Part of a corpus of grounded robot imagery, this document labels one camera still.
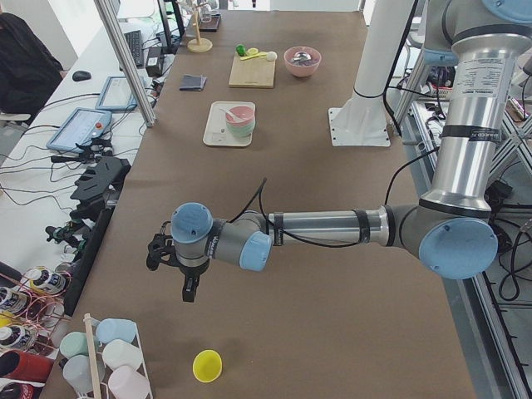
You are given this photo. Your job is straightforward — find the aluminium frame post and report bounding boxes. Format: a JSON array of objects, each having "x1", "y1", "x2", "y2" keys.
[{"x1": 94, "y1": 0, "x2": 156, "y2": 128}]

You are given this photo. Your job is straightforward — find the seated person in black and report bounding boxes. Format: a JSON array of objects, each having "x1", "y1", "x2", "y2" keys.
[{"x1": 1, "y1": 12, "x2": 63, "y2": 120}]

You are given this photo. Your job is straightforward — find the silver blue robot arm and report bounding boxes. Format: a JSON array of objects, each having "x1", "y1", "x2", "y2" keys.
[{"x1": 146, "y1": 1, "x2": 531, "y2": 302}]

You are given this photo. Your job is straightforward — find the pink bowl with ice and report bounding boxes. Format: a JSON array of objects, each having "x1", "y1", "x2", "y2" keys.
[{"x1": 283, "y1": 46, "x2": 322, "y2": 77}]

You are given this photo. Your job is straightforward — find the black computer mouse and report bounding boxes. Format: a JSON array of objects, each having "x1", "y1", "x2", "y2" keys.
[{"x1": 71, "y1": 70, "x2": 91, "y2": 82}]

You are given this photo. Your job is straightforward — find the green bowl stack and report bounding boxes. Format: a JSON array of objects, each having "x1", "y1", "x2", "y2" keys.
[{"x1": 225, "y1": 120, "x2": 255, "y2": 138}]

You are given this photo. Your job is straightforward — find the blue tablet pendant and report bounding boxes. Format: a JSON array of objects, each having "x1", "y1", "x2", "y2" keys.
[{"x1": 46, "y1": 107, "x2": 112, "y2": 153}]

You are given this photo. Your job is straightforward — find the white garlic bulb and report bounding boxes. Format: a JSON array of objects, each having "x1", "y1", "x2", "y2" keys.
[{"x1": 266, "y1": 52, "x2": 278, "y2": 62}]

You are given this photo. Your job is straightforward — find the metal ice scoop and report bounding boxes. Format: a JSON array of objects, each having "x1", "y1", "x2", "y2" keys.
[{"x1": 291, "y1": 52, "x2": 313, "y2": 66}]

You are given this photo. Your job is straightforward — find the white ceramic spoon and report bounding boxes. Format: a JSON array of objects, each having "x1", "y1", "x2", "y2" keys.
[{"x1": 221, "y1": 108, "x2": 245, "y2": 122}]

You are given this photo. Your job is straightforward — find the grey folded cloth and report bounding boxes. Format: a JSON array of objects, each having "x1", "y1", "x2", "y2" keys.
[{"x1": 180, "y1": 74, "x2": 207, "y2": 91}]

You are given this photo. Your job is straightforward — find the wooden mug tree stand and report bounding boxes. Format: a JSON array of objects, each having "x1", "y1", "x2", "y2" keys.
[{"x1": 178, "y1": 1, "x2": 213, "y2": 53}]

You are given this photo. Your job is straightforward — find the bamboo cutting board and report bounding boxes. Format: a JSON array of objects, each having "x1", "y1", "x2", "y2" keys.
[{"x1": 229, "y1": 55, "x2": 276, "y2": 89}]

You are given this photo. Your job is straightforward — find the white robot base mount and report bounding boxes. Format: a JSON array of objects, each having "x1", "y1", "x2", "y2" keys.
[{"x1": 329, "y1": 1, "x2": 393, "y2": 146}]

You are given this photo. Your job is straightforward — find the pastel cups rack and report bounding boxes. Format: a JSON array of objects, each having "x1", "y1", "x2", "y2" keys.
[{"x1": 60, "y1": 313, "x2": 154, "y2": 399}]

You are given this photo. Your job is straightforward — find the green lime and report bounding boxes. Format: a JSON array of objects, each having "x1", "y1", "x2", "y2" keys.
[{"x1": 235, "y1": 44, "x2": 246, "y2": 57}]

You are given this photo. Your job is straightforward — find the yellow plastic cup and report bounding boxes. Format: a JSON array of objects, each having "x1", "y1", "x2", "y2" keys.
[{"x1": 192, "y1": 349, "x2": 223, "y2": 383}]

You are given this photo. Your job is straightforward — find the black tool holder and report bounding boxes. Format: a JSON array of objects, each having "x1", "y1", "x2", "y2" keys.
[{"x1": 45, "y1": 156, "x2": 131, "y2": 316}]

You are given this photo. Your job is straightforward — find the yellow plastic knife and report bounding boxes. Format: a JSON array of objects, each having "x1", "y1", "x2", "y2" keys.
[{"x1": 239, "y1": 52, "x2": 268, "y2": 61}]

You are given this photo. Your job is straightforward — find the cream rabbit tray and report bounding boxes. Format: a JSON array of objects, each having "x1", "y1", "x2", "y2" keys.
[{"x1": 203, "y1": 101, "x2": 255, "y2": 147}]

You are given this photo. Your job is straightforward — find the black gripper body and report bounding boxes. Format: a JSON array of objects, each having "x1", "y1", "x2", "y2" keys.
[{"x1": 146, "y1": 220, "x2": 206, "y2": 278}]

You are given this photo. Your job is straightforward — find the black keyboard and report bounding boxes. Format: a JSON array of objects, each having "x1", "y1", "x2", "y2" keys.
[{"x1": 124, "y1": 30, "x2": 144, "y2": 68}]

